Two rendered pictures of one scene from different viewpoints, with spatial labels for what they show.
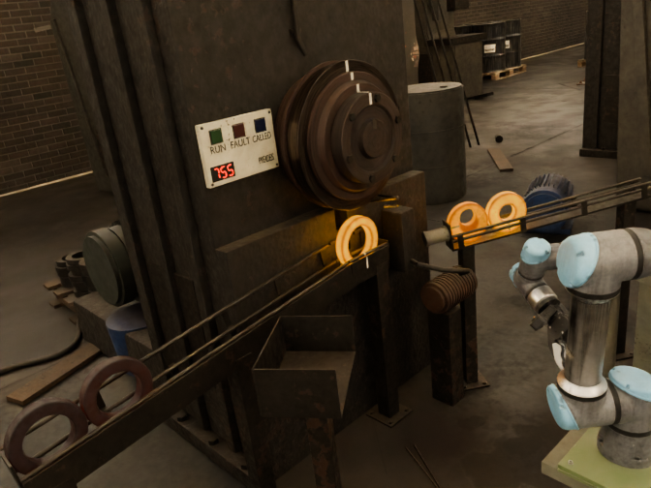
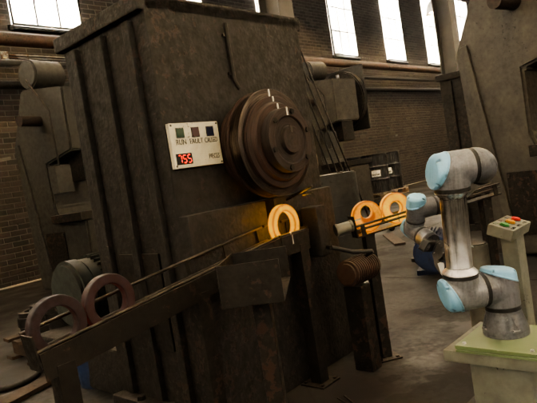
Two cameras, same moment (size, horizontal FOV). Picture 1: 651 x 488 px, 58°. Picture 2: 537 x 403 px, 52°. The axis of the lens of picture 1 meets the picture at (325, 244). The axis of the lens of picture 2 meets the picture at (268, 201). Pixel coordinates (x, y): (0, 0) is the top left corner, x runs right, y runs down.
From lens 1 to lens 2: 0.74 m
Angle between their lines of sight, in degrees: 19
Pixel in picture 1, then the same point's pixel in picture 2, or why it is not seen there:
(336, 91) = (263, 106)
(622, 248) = (465, 155)
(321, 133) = (253, 132)
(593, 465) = (481, 342)
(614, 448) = (495, 326)
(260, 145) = (209, 145)
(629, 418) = (499, 296)
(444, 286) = (354, 261)
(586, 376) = (461, 260)
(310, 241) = (248, 221)
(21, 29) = not seen: outside the picture
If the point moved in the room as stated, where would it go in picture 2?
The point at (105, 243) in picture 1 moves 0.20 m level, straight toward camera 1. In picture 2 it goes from (73, 268) to (79, 271)
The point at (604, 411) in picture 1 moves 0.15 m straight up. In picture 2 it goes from (479, 290) to (473, 245)
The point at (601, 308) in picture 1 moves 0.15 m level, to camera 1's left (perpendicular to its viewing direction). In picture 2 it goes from (460, 202) to (415, 209)
